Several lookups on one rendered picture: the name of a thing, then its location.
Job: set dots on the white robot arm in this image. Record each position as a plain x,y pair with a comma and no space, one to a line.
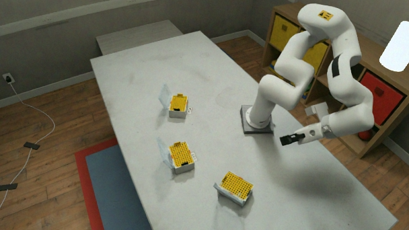
323,23

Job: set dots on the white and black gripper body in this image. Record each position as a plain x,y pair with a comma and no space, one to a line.
312,132

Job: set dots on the yellow perforated plate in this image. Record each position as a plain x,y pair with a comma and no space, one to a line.
180,153
236,184
178,102

